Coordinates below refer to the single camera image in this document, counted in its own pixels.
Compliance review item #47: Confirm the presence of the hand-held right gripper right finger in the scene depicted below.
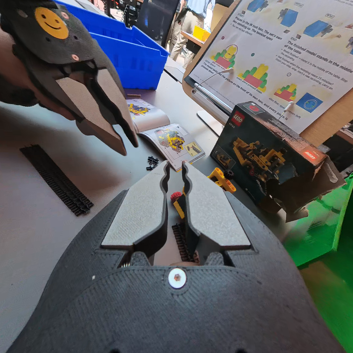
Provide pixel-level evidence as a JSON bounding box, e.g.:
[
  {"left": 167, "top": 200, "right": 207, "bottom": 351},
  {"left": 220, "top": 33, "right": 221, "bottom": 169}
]
[{"left": 181, "top": 161, "right": 251, "bottom": 255}]

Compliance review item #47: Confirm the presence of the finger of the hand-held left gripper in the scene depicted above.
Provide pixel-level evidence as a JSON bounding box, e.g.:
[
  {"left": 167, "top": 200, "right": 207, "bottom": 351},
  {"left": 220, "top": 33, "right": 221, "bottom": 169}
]
[
  {"left": 56, "top": 74, "right": 128, "bottom": 156},
  {"left": 90, "top": 67, "right": 139, "bottom": 148}
]

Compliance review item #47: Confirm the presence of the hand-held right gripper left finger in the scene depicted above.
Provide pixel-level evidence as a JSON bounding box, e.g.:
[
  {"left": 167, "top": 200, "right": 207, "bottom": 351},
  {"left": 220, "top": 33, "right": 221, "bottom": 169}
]
[{"left": 101, "top": 160, "right": 170, "bottom": 256}]

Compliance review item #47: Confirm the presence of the yellow lego bulldozer model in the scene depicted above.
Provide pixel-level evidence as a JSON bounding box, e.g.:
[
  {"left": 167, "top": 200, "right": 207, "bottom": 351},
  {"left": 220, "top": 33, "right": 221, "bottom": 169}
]
[{"left": 170, "top": 167, "right": 237, "bottom": 220}]

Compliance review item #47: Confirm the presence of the black lego track strip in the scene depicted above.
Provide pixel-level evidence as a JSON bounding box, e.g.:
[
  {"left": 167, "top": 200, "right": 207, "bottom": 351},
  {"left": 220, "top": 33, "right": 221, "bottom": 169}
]
[
  {"left": 20, "top": 144, "right": 94, "bottom": 216},
  {"left": 172, "top": 223, "right": 199, "bottom": 263}
]

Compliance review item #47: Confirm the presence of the lego instruction booklet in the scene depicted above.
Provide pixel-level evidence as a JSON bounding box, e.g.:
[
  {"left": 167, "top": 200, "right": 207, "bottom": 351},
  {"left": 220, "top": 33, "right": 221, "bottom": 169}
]
[{"left": 126, "top": 99, "right": 206, "bottom": 173}]

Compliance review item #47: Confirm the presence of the dark cardboard lego box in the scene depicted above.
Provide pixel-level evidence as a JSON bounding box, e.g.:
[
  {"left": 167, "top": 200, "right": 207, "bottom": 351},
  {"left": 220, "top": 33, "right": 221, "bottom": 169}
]
[{"left": 210, "top": 101, "right": 347, "bottom": 223}]

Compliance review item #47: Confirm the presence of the blue plastic bin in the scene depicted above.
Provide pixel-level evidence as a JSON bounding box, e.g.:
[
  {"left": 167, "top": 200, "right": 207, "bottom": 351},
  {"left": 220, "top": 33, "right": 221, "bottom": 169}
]
[
  {"left": 90, "top": 26, "right": 170, "bottom": 90},
  {"left": 54, "top": 0, "right": 144, "bottom": 39}
]

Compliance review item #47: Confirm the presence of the background wooden table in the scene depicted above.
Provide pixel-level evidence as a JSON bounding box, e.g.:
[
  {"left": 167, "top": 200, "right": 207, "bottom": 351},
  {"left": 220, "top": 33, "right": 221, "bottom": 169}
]
[{"left": 181, "top": 30, "right": 205, "bottom": 55}]

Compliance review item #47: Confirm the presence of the green plastic bin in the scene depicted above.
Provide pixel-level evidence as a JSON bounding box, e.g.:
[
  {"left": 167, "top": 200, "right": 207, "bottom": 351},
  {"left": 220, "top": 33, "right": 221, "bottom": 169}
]
[{"left": 283, "top": 171, "right": 353, "bottom": 353}]

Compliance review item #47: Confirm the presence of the yellow plastic bin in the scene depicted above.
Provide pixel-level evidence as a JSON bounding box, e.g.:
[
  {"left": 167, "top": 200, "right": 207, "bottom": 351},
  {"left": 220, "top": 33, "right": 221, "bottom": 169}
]
[{"left": 193, "top": 25, "right": 211, "bottom": 42}]

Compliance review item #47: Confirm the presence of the instruction sheet on stand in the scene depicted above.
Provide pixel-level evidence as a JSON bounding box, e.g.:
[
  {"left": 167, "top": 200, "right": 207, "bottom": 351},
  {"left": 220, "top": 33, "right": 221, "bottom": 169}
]
[{"left": 182, "top": 0, "right": 353, "bottom": 147}]

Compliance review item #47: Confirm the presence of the printed instruction sheet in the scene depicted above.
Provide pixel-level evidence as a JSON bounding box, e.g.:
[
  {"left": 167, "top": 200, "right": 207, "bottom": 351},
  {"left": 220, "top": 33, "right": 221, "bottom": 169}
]
[{"left": 190, "top": 0, "right": 353, "bottom": 134}]

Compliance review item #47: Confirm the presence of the thin wire clip white peg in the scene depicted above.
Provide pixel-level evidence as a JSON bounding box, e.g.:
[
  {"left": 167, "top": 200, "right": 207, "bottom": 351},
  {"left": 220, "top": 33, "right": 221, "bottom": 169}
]
[
  {"left": 192, "top": 67, "right": 235, "bottom": 94},
  {"left": 277, "top": 101, "right": 295, "bottom": 121}
]

